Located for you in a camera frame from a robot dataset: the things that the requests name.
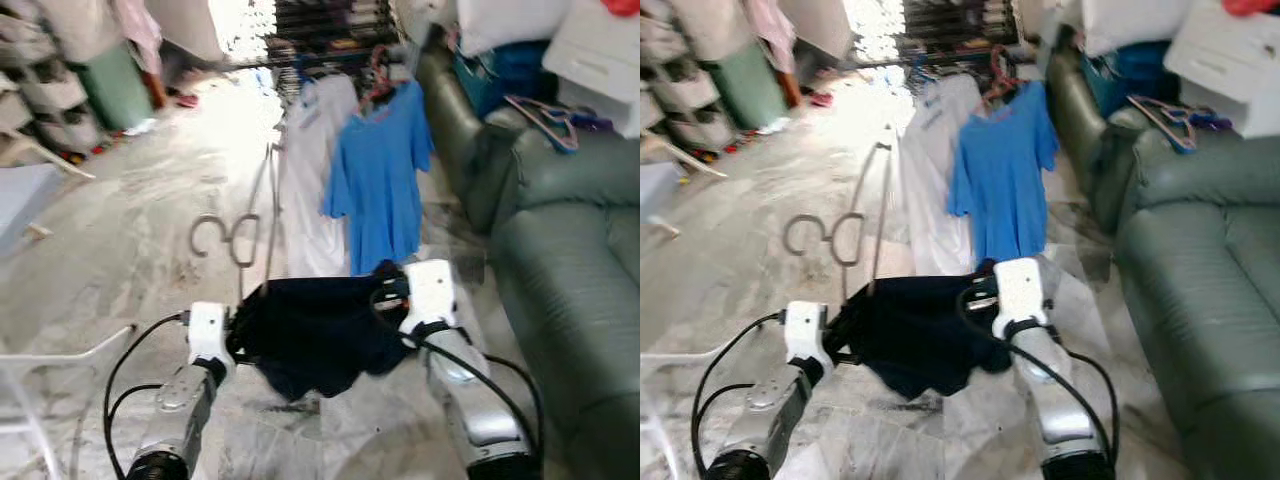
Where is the pink clothes hanger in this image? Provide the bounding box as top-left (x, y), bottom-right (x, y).
top-left (783, 140), bottom-right (894, 301)
top-left (1128, 93), bottom-right (1206, 153)
top-left (358, 45), bottom-right (401, 109)
top-left (982, 45), bottom-right (1023, 109)
top-left (190, 140), bottom-right (284, 301)
top-left (503, 93), bottom-right (581, 153)

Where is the navy garment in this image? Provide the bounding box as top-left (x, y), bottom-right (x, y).
top-left (228, 262), bottom-right (416, 401)
top-left (850, 272), bottom-right (1011, 401)

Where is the green plastic storage bin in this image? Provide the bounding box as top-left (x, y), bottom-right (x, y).
top-left (78, 40), bottom-right (156, 131)
top-left (715, 40), bottom-right (791, 131)

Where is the large white garment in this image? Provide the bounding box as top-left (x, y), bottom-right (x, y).
top-left (278, 75), bottom-right (361, 279)
top-left (905, 75), bottom-right (986, 276)

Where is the grey folding table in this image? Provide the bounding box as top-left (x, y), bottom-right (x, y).
top-left (640, 160), bottom-right (726, 480)
top-left (0, 165), bottom-right (136, 480)

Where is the pink towel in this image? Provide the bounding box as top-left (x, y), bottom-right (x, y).
top-left (748, 0), bottom-right (801, 76)
top-left (112, 0), bottom-right (166, 76)

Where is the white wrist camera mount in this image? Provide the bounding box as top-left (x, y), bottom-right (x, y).
top-left (783, 300), bottom-right (829, 363)
top-left (188, 302), bottom-right (233, 366)
top-left (405, 258), bottom-right (459, 336)
top-left (995, 257), bottom-right (1049, 336)

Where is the blue plastic box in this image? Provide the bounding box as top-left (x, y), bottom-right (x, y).
top-left (1080, 40), bottom-right (1176, 116)
top-left (455, 40), bottom-right (556, 121)

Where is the black clothes drying rack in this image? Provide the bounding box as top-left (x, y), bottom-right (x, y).
top-left (230, 0), bottom-right (441, 71)
top-left (865, 0), bottom-right (1071, 71)

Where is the dark green sofa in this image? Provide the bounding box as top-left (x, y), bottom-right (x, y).
top-left (1040, 45), bottom-right (1280, 480)
top-left (415, 45), bottom-right (641, 480)

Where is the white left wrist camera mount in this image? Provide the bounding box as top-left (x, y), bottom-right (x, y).
top-left (188, 302), bottom-right (233, 366)
top-left (783, 300), bottom-right (829, 363)

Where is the blue shirt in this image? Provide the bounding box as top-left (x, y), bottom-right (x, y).
top-left (945, 80), bottom-right (1061, 266)
top-left (322, 80), bottom-right (436, 276)

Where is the white plastic drawer box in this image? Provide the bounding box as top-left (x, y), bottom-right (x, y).
top-left (1165, 0), bottom-right (1280, 139)
top-left (542, 0), bottom-right (641, 136)

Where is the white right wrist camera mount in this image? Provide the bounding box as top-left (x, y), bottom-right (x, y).
top-left (405, 258), bottom-right (459, 336)
top-left (995, 257), bottom-right (1049, 336)

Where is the white storage trolley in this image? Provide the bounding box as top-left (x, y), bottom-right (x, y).
top-left (0, 10), bottom-right (106, 151)
top-left (640, 15), bottom-right (736, 146)

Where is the white pillow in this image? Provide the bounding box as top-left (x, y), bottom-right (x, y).
top-left (1080, 0), bottom-right (1196, 56)
top-left (455, 0), bottom-right (576, 56)

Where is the cream baby high chair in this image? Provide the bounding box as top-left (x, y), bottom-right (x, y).
top-left (640, 135), bottom-right (731, 179)
top-left (0, 130), bottom-right (96, 181)

